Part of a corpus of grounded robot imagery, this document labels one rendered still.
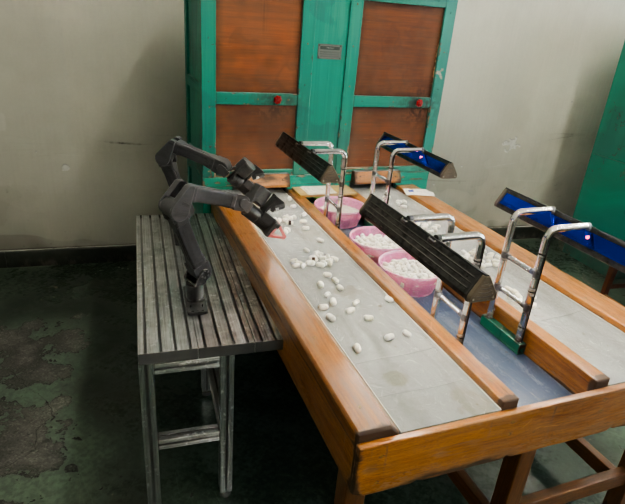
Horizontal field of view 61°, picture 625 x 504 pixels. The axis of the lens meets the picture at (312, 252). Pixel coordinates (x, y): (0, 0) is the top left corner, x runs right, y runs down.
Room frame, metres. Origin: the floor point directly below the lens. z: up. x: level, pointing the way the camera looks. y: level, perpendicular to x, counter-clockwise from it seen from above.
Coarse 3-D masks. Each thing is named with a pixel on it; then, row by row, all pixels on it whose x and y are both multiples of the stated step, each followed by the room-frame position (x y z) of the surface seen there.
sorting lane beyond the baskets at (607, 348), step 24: (360, 192) 2.90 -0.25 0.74; (384, 192) 2.94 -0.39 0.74; (528, 288) 1.84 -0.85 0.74; (552, 288) 1.85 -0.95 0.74; (552, 312) 1.66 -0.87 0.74; (576, 312) 1.67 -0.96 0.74; (576, 336) 1.51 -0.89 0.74; (600, 336) 1.52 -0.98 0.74; (624, 336) 1.53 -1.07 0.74; (600, 360) 1.37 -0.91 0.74; (624, 360) 1.39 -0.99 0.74
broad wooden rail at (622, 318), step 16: (432, 208) 2.66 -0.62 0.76; (448, 208) 2.67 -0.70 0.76; (464, 224) 2.44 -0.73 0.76; (480, 224) 2.46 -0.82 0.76; (496, 240) 2.26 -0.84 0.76; (528, 256) 2.10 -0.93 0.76; (544, 272) 1.94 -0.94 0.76; (560, 272) 1.96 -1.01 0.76; (560, 288) 1.83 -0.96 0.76; (576, 288) 1.82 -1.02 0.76; (592, 304) 1.70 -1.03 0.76; (608, 304) 1.71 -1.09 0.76; (608, 320) 1.62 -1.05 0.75; (624, 320) 1.60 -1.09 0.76
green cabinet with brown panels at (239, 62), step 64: (192, 0) 2.93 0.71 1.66; (256, 0) 2.71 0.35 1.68; (320, 0) 2.83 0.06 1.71; (384, 0) 2.95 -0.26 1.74; (448, 0) 3.10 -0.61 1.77; (192, 64) 2.96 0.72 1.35; (256, 64) 2.72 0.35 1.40; (320, 64) 2.84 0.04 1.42; (384, 64) 2.99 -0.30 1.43; (192, 128) 2.99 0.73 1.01; (256, 128) 2.72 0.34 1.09; (320, 128) 2.85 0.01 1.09; (384, 128) 3.01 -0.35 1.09
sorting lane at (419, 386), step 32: (288, 256) 1.95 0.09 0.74; (320, 288) 1.69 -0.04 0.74; (352, 288) 1.71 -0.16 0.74; (352, 320) 1.49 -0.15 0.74; (384, 320) 1.51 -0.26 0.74; (352, 352) 1.31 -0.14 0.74; (384, 352) 1.32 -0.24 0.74; (416, 352) 1.34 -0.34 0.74; (384, 384) 1.17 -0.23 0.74; (416, 384) 1.18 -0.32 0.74; (448, 384) 1.19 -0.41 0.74; (416, 416) 1.05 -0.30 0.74; (448, 416) 1.06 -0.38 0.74
